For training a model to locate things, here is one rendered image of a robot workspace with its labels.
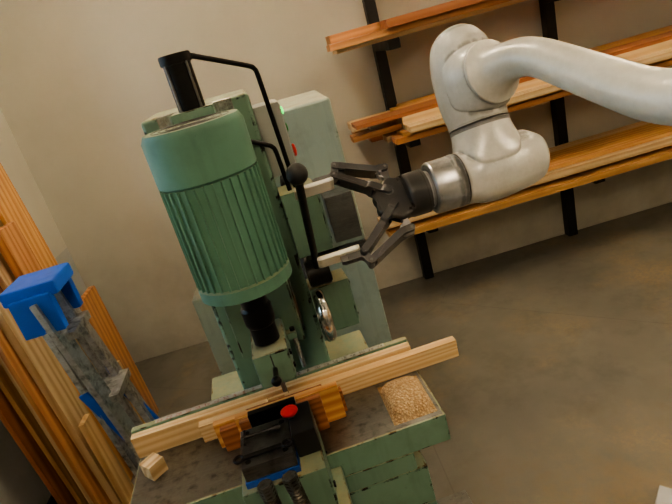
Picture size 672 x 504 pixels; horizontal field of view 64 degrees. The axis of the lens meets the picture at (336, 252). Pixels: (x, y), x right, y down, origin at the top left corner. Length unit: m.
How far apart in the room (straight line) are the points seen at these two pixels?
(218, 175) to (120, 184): 2.52
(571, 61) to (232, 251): 0.57
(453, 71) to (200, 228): 0.48
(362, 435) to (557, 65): 0.69
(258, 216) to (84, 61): 2.51
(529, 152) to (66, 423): 1.98
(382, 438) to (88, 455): 1.63
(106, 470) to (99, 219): 1.56
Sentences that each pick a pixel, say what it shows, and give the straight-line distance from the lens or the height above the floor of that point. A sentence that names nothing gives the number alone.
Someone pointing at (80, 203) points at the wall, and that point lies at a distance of 3.48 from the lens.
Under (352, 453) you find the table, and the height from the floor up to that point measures 0.89.
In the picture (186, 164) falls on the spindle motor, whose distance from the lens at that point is 0.88.
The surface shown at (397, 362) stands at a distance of 1.15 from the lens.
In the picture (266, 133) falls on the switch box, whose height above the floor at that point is 1.42.
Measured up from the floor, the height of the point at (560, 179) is 0.54.
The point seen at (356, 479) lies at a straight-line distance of 1.08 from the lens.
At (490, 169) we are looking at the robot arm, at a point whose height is 1.32.
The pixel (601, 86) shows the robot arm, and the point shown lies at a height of 1.44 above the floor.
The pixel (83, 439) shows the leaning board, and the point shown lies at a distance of 2.45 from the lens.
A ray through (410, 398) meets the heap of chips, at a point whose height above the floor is 0.92.
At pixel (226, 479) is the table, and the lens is 1.08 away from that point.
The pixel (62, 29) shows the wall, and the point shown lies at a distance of 3.37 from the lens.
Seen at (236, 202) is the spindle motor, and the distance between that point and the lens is 0.90.
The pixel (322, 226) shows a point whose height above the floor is 1.21.
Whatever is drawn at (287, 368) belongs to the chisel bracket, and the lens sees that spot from 1.05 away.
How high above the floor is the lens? 1.57
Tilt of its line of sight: 21 degrees down
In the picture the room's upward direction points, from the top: 16 degrees counter-clockwise
